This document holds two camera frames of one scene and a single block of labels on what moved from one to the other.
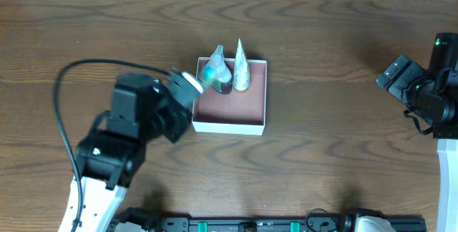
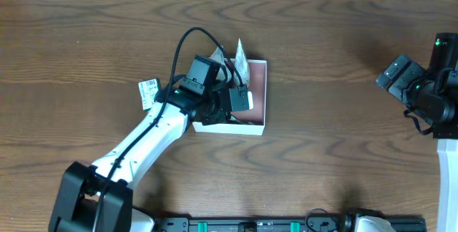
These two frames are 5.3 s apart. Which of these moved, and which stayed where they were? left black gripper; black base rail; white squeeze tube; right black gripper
Moved: left black gripper
Stayed: white squeeze tube; black base rail; right black gripper
